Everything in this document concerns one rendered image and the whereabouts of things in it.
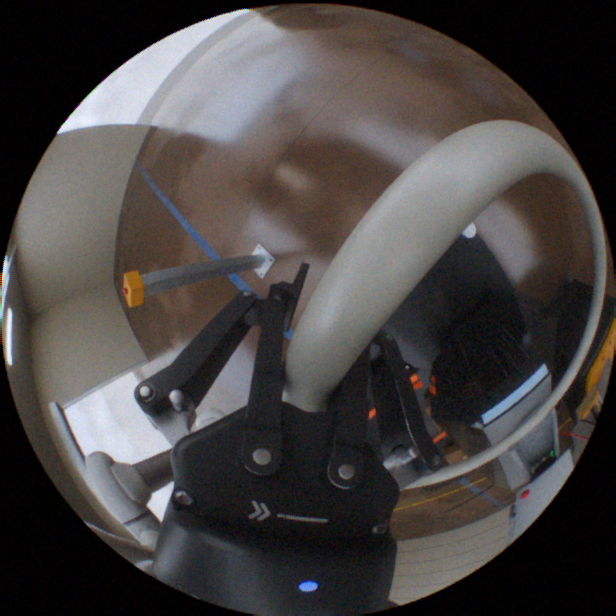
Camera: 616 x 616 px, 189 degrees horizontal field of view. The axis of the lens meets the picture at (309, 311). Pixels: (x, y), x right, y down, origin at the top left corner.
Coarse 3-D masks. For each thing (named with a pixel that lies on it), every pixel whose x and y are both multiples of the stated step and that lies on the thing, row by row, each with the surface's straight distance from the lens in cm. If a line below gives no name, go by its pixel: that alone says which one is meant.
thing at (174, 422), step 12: (180, 396) 8; (168, 408) 9; (180, 408) 9; (192, 408) 9; (156, 420) 9; (168, 420) 9; (180, 420) 9; (192, 420) 9; (168, 432) 8; (180, 432) 8
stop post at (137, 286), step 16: (240, 256) 153; (256, 256) 164; (272, 256) 163; (128, 272) 109; (160, 272) 114; (176, 272) 117; (192, 272) 120; (208, 272) 127; (224, 272) 138; (256, 272) 173; (128, 288) 104; (144, 288) 107; (160, 288) 113
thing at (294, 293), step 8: (304, 264) 20; (304, 272) 18; (296, 280) 16; (304, 280) 16; (296, 288) 15; (288, 296) 14; (296, 296) 14; (288, 304) 14; (296, 304) 14; (288, 312) 14; (288, 320) 15; (288, 328) 15
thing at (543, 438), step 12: (552, 408) 48; (552, 420) 50; (540, 432) 59; (552, 432) 62; (516, 444) 54; (528, 444) 60; (540, 444) 67; (552, 444) 76; (516, 456) 51; (528, 456) 68; (540, 456) 77; (528, 468) 73; (528, 480) 80
